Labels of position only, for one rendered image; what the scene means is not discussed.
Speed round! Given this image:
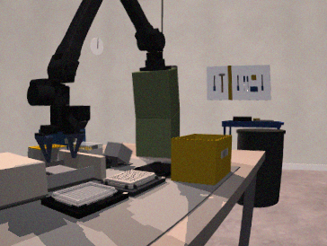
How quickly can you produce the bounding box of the dark blue bin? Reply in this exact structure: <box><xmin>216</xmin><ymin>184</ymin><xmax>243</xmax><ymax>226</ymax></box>
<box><xmin>49</xmin><ymin>132</ymin><xmax>86</xmax><ymax>151</ymax></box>

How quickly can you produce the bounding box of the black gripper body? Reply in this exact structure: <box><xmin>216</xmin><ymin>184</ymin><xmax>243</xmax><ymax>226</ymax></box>
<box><xmin>34</xmin><ymin>104</ymin><xmax>85</xmax><ymax>136</ymax></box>

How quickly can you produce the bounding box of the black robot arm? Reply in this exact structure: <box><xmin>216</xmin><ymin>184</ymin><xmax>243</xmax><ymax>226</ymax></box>
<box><xmin>27</xmin><ymin>0</ymin><xmax>171</xmax><ymax>129</ymax></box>

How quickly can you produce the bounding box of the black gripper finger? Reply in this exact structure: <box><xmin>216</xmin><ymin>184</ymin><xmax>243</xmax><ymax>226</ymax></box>
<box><xmin>35</xmin><ymin>136</ymin><xmax>53</xmax><ymax>163</ymax></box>
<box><xmin>66</xmin><ymin>133</ymin><xmax>85</xmax><ymax>158</ymax></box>

